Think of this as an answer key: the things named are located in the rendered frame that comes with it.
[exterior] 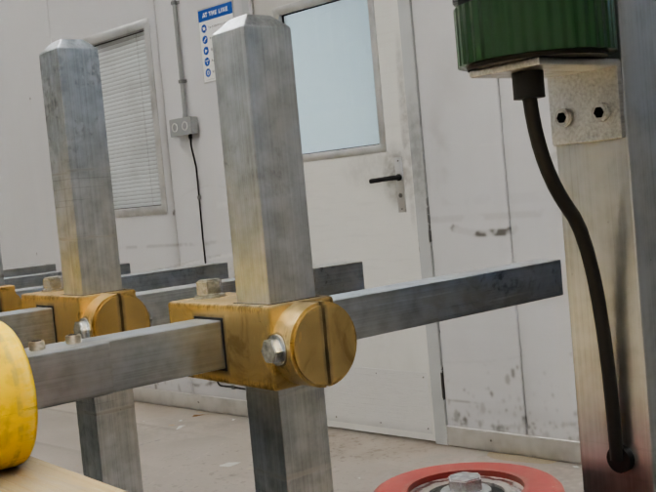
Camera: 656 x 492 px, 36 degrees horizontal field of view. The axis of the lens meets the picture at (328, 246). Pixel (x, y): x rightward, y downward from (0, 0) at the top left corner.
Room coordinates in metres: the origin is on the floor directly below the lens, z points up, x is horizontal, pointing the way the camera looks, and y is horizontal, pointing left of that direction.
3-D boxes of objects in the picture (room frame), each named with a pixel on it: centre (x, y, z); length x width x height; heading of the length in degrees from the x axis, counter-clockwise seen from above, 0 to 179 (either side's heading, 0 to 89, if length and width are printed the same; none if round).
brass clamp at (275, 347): (0.63, 0.05, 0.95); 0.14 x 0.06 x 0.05; 39
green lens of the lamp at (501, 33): (0.38, -0.09, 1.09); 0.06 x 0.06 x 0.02
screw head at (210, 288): (0.67, 0.08, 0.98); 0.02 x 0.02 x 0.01
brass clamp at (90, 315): (0.82, 0.21, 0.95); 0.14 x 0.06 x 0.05; 39
